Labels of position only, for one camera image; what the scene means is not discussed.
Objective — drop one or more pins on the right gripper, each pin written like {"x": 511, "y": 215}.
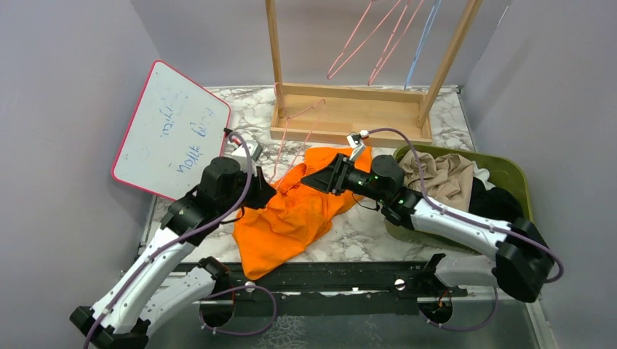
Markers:
{"x": 331, "y": 178}

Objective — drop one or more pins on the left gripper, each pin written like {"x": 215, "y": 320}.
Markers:
{"x": 263, "y": 190}

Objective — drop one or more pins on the orange shorts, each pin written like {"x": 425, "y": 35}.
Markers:
{"x": 293, "y": 219}

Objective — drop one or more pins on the beige garment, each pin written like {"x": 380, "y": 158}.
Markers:
{"x": 447, "y": 179}

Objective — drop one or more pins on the white shorts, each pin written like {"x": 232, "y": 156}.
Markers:
{"x": 483, "y": 175}

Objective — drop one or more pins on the black shorts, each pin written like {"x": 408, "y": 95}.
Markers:
{"x": 496, "y": 203}

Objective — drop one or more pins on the olive green plastic basket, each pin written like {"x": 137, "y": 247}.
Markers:
{"x": 503, "y": 174}

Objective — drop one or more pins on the blue wire hanger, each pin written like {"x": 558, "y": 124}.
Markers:
{"x": 423, "y": 39}

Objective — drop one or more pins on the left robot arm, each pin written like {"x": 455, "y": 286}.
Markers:
{"x": 129, "y": 314}

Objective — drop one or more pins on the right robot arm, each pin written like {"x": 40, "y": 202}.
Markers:
{"x": 512, "y": 256}

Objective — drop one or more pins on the wooden clothes rack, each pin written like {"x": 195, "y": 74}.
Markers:
{"x": 354, "y": 108}

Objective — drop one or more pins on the pink framed whiteboard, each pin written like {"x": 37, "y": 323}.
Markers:
{"x": 176, "y": 129}

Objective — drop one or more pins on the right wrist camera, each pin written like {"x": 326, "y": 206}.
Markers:
{"x": 356, "y": 141}

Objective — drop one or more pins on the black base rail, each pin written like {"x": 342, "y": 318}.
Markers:
{"x": 293, "y": 289}

